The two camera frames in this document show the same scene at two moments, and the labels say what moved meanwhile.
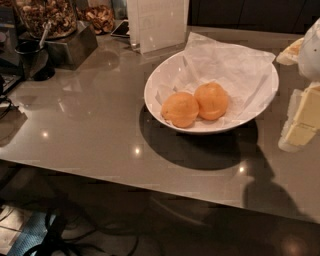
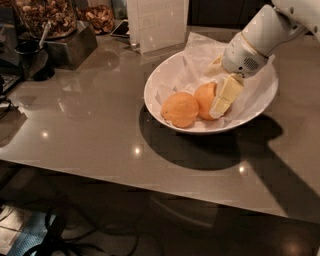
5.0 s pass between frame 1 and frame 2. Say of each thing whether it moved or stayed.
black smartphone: stayed
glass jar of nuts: stayed
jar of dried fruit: stayed
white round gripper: moved
